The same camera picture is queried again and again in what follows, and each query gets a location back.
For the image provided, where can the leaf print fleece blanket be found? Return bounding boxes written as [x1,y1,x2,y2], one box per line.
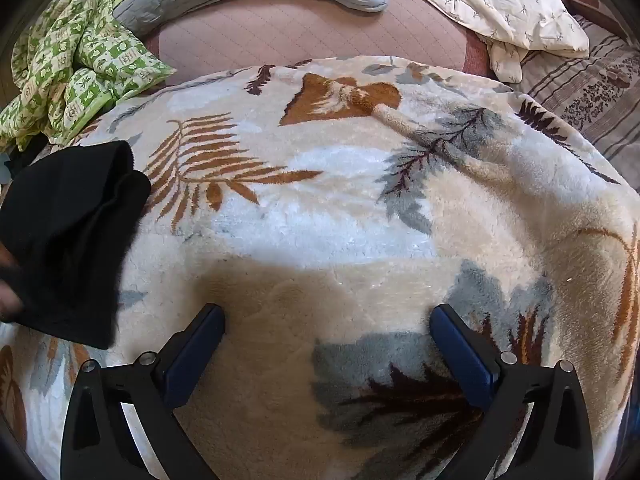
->
[0,55,640,480]

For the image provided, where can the green patterned quilt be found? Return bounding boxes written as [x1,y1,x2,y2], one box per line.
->
[0,0,177,152]

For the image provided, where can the striped floral bed sheet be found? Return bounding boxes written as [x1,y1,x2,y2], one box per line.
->
[517,15,640,181]

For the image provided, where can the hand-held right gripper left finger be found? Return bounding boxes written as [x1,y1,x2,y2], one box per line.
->
[60,303,226,480]

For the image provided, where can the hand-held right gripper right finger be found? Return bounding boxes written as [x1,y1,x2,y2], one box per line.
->
[429,303,594,480]

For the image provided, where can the pink quilted bed sheet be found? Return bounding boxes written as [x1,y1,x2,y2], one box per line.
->
[150,0,496,86]

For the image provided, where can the black pants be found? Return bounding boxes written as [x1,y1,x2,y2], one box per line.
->
[0,141,152,351]

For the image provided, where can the white twig print pillow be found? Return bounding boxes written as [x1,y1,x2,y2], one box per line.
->
[419,0,591,83]

